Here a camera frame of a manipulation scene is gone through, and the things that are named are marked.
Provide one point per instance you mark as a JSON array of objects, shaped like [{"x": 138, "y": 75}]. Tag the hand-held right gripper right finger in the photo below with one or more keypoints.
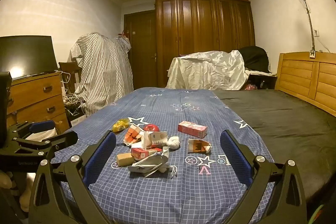
[{"x": 236, "y": 158}]

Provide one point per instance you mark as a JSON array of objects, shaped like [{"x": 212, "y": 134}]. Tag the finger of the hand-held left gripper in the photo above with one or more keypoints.
[
  {"x": 42, "y": 125},
  {"x": 65, "y": 138}
]

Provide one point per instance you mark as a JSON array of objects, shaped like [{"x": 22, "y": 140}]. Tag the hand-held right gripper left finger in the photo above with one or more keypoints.
[{"x": 101, "y": 158}]

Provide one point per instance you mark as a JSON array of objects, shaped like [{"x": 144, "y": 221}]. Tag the person's left hand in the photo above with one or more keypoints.
[{"x": 26, "y": 197}]

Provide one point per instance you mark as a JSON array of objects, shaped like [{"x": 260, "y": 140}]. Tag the tan sponge block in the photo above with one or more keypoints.
[{"x": 125, "y": 159}]

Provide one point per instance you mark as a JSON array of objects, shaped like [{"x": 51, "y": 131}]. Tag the wooden dresser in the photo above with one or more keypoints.
[{"x": 34, "y": 98}]

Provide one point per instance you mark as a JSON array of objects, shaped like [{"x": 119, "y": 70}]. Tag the yellow snack wrapper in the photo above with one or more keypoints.
[{"x": 120, "y": 126}]

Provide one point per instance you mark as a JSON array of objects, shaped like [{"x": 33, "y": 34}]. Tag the crushed orange white carton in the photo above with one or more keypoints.
[{"x": 132, "y": 134}]

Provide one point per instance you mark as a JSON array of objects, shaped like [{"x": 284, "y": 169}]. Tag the torn orange carton piece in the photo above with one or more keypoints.
[{"x": 198, "y": 146}]

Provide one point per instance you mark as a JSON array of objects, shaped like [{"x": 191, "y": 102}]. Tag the small red box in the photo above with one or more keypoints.
[{"x": 141, "y": 153}]

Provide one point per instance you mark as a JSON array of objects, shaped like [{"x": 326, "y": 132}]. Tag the grey plastic mailer bag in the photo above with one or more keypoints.
[{"x": 149, "y": 165}]

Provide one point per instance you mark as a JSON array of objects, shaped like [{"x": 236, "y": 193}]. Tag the long red carton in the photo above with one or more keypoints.
[{"x": 191, "y": 129}]

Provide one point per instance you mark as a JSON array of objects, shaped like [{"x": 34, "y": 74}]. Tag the white labelled carton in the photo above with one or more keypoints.
[{"x": 156, "y": 138}]

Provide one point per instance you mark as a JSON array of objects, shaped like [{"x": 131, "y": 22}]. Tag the red apple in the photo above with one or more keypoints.
[{"x": 151, "y": 127}]

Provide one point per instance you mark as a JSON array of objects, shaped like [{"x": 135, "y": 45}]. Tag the black bed sheet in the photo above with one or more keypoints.
[{"x": 288, "y": 129}]

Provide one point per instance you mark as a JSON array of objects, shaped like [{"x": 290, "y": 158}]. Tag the dark wooden chair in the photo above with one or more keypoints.
[{"x": 69, "y": 69}]

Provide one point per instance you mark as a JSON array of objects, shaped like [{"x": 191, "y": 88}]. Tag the black flat screen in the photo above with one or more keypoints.
[{"x": 26, "y": 56}]

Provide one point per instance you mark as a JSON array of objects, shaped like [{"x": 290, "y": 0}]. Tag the pink patterned bag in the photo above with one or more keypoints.
[{"x": 250, "y": 87}]

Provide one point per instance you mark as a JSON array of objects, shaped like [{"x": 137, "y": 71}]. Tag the grey striped cloth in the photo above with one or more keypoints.
[{"x": 105, "y": 74}]

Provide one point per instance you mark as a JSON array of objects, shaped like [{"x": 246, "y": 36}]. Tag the blue star-print bedsheet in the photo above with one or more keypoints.
[{"x": 170, "y": 195}]

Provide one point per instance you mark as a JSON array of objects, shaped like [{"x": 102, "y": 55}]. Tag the dark wooden table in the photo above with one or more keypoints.
[{"x": 262, "y": 79}]

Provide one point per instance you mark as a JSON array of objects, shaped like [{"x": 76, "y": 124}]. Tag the white crumpled sheet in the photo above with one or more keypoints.
[{"x": 207, "y": 71}]

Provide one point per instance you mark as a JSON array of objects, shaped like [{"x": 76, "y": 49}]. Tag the black clothing pile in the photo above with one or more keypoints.
[{"x": 254, "y": 58}]

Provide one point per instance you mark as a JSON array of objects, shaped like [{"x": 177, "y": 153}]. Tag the wooden headboard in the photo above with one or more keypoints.
[{"x": 302, "y": 77}]

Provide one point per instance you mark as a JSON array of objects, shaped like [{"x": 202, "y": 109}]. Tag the dark wooden door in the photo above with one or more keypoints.
[{"x": 141, "y": 50}]

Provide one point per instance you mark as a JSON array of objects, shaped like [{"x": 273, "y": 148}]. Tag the red hanger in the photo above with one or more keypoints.
[{"x": 124, "y": 34}]

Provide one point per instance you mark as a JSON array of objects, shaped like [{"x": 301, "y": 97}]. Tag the brown wooden wardrobe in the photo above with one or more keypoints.
[{"x": 204, "y": 27}]

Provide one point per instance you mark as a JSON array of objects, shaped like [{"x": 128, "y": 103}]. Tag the white wall socket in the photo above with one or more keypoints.
[{"x": 316, "y": 33}]

